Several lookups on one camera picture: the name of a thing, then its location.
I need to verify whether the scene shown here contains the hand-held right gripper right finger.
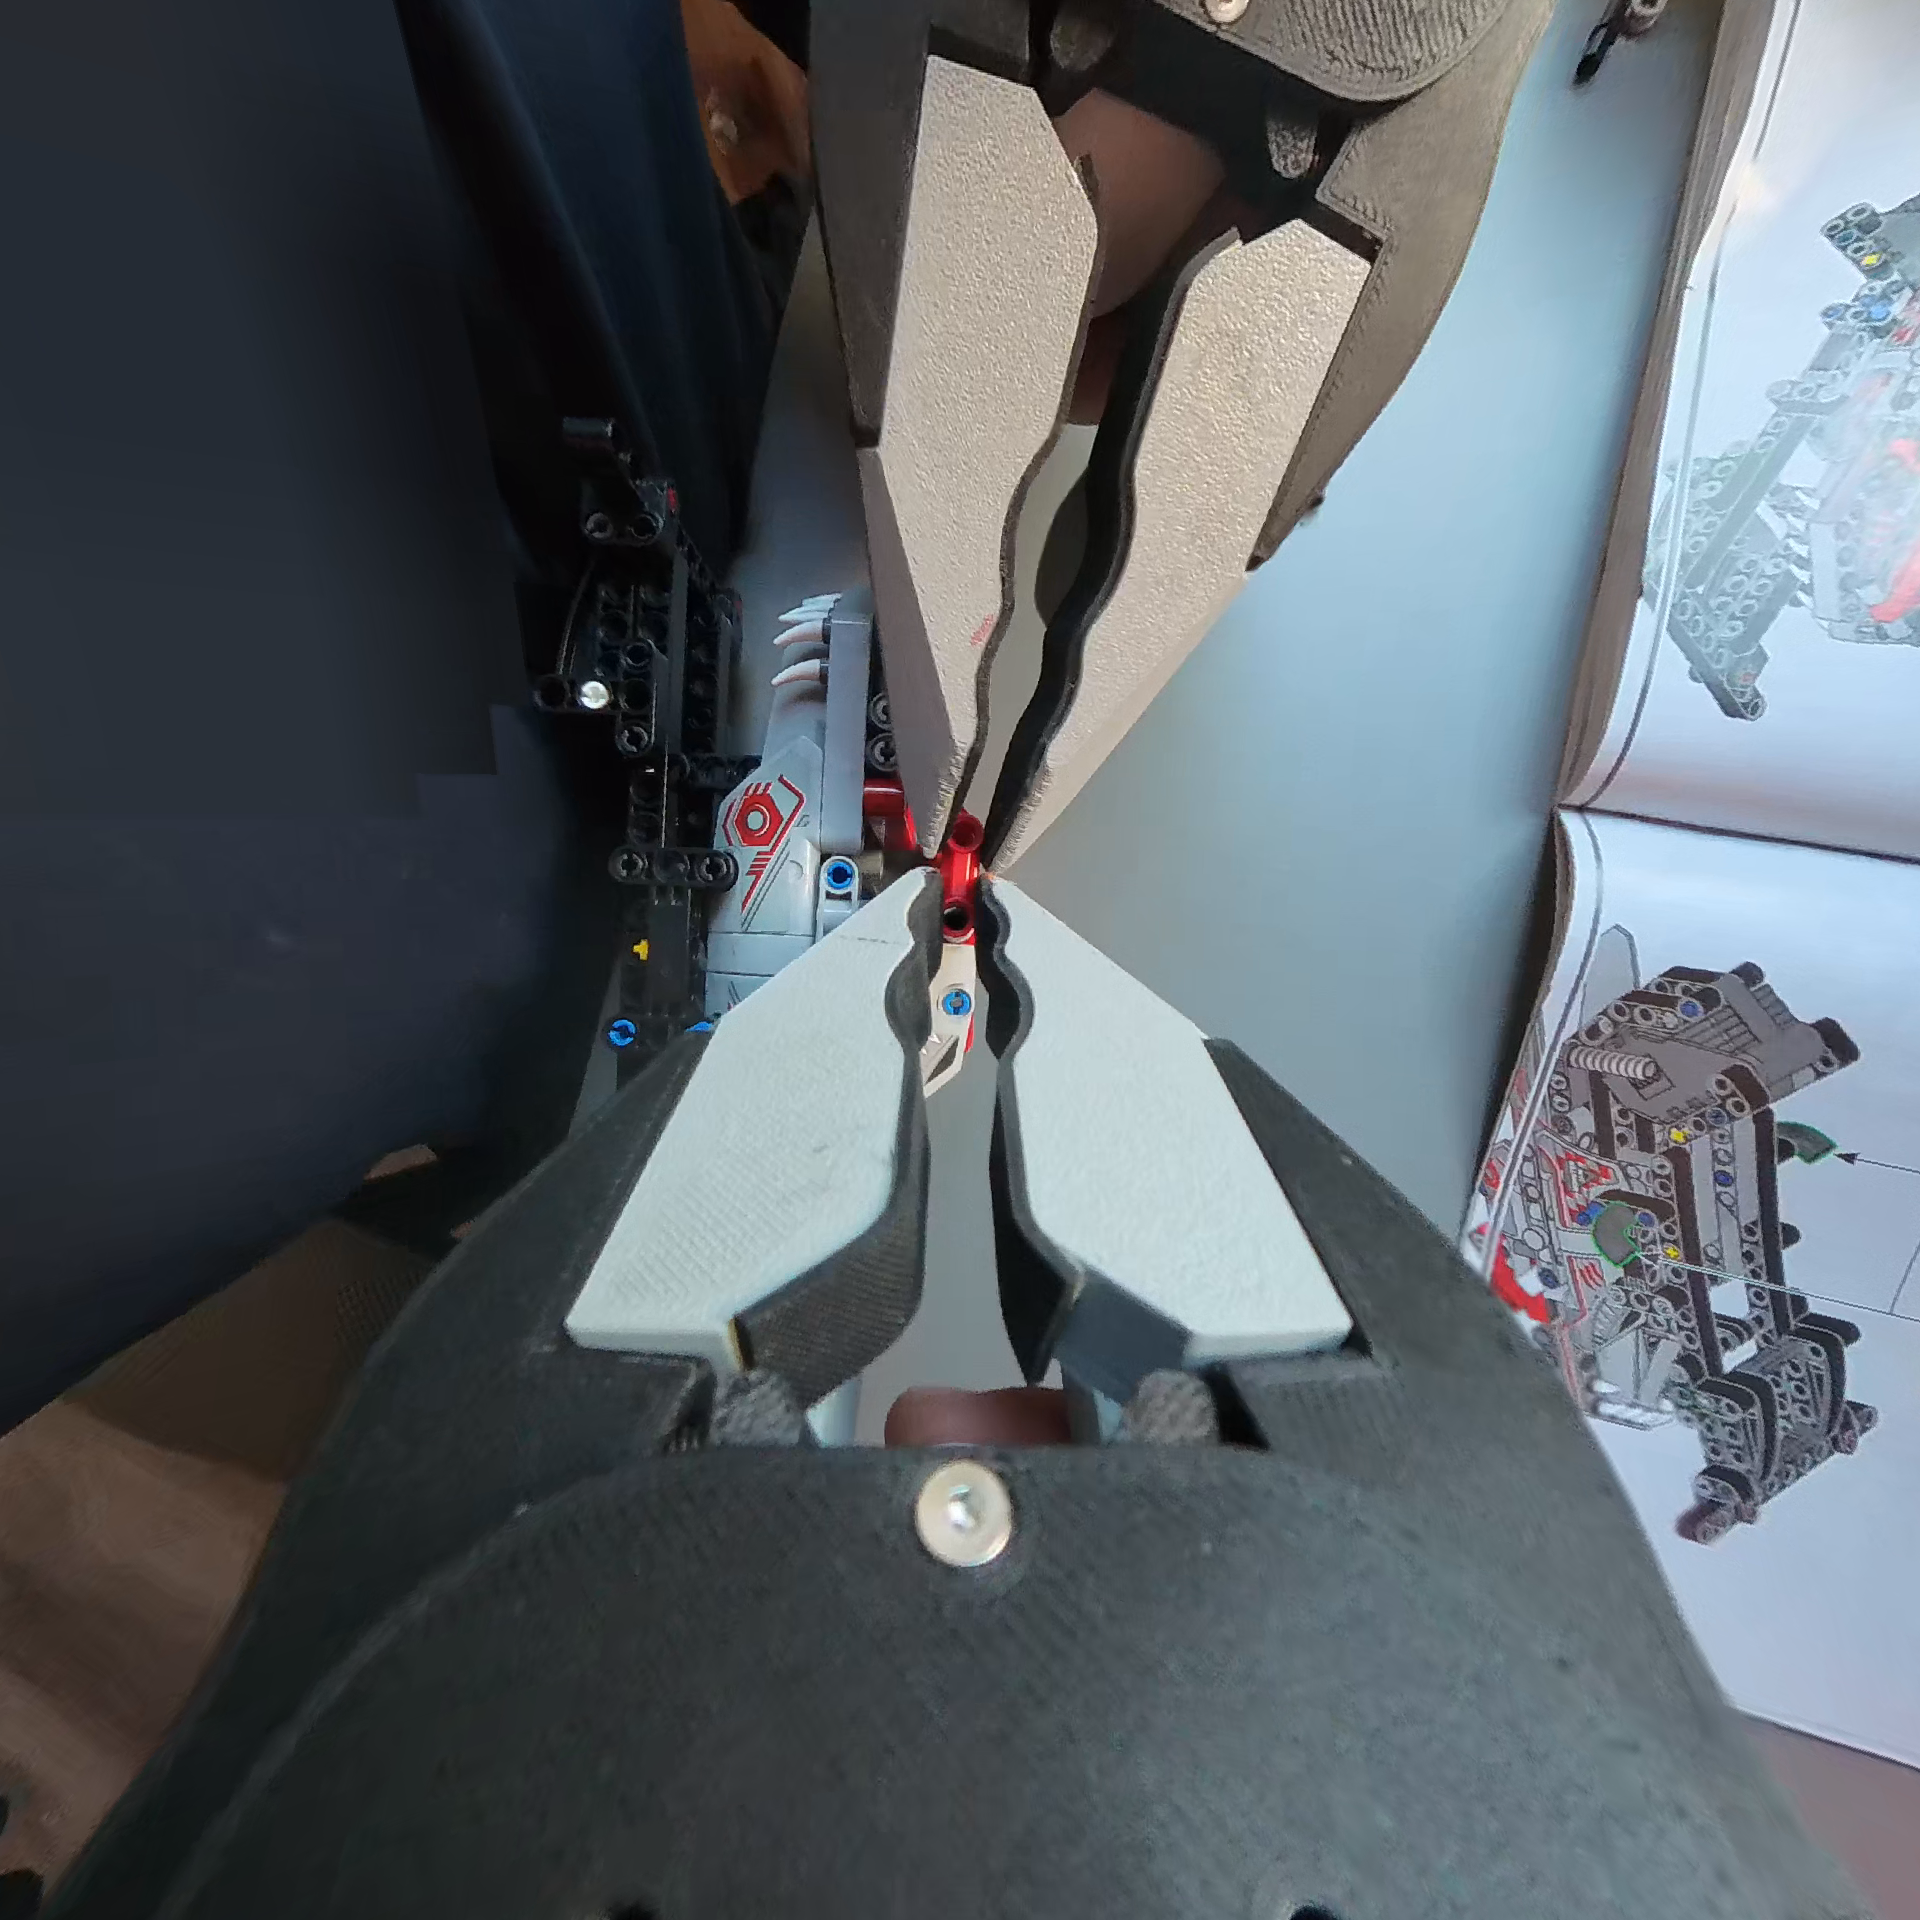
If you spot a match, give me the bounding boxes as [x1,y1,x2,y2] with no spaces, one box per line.
[974,876,1356,1409]

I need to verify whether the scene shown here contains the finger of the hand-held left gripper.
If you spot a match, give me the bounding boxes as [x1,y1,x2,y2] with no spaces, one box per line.
[987,214,1383,873]
[854,49,1110,853]

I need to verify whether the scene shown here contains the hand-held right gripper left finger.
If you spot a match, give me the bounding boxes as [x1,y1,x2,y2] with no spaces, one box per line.
[566,868,944,1444]

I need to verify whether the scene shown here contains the grey black lego model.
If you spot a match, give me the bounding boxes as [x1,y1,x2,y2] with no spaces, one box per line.
[527,416,962,1097]

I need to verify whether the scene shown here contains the red lego connector piece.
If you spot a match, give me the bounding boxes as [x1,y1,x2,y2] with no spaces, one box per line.
[862,778,993,1092]

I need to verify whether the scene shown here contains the lego instruction booklet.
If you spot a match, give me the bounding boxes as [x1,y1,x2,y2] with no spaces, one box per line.
[1463,0,1920,1756]

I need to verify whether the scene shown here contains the person's left hand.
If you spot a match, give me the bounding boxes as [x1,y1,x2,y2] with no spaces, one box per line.
[1078,85,1248,322]

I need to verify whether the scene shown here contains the person's right hand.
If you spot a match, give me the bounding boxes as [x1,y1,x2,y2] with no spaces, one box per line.
[886,1386,1075,1450]

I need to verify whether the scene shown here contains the person's dark blue trousers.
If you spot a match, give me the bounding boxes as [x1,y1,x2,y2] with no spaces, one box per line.
[0,720,722,1427]

